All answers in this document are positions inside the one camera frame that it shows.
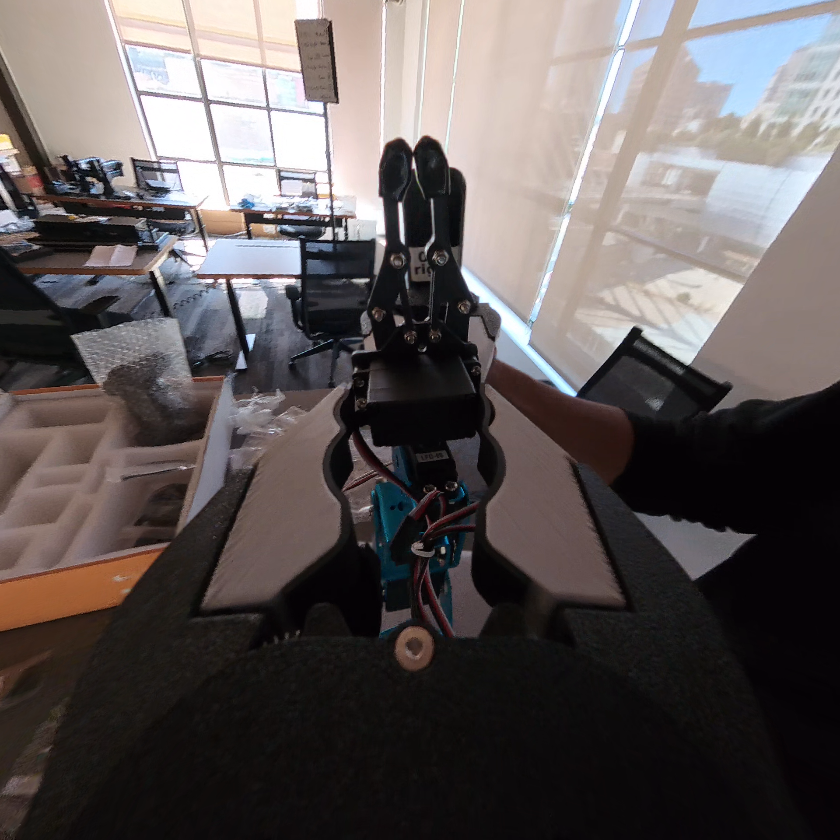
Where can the person's dark clothing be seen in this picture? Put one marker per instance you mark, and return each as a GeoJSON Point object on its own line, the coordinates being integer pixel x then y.
{"type": "Point", "coordinates": [800, 656]}

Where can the wood edged table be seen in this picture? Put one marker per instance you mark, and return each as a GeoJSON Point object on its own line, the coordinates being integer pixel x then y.
{"type": "Point", "coordinates": [65, 259]}
{"type": "Point", "coordinates": [256, 259]}

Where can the beige roller blind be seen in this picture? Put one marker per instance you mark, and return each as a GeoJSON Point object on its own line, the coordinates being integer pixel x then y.
{"type": "Point", "coordinates": [512, 131]}

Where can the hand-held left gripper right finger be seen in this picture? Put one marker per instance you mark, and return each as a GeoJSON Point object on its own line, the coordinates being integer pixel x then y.
{"type": "Point", "coordinates": [551, 518]}

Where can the desk with small items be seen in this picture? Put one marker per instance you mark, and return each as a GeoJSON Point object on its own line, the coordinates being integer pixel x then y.
{"type": "Point", "coordinates": [289, 208]}

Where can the clear plastic bags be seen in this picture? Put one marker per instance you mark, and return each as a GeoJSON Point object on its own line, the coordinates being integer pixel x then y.
{"type": "Point", "coordinates": [269, 413]}

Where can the black office chair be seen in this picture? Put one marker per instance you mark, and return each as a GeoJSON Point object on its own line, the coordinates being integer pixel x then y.
{"type": "Point", "coordinates": [334, 289]}

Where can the bubble wrap bundle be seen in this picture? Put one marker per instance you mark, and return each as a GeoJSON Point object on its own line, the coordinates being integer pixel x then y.
{"type": "Point", "coordinates": [144, 374]}

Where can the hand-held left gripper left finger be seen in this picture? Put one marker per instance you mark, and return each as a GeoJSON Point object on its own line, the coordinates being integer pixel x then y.
{"type": "Point", "coordinates": [275, 512]}

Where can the open notebook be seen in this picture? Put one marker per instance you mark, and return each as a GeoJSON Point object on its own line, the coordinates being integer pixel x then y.
{"type": "Point", "coordinates": [113, 254]}

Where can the black mesh chair back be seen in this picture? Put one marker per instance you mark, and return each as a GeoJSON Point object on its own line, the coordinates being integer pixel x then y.
{"type": "Point", "coordinates": [649, 377]}

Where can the person's right forearm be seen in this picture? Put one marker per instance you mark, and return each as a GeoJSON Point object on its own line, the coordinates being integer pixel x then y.
{"type": "Point", "coordinates": [564, 420]}

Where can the white box with foam insert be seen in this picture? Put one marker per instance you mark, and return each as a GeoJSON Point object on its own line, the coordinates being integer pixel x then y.
{"type": "Point", "coordinates": [79, 459]}

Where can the black and blue toy robot arm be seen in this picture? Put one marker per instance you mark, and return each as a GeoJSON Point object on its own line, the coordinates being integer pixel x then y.
{"type": "Point", "coordinates": [420, 394]}

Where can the desk with monitor arms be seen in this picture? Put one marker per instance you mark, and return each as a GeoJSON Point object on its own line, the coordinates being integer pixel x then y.
{"type": "Point", "coordinates": [118, 200]}

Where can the dark desk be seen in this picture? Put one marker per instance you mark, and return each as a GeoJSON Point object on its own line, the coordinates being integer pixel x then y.
{"type": "Point", "coordinates": [39, 656]}

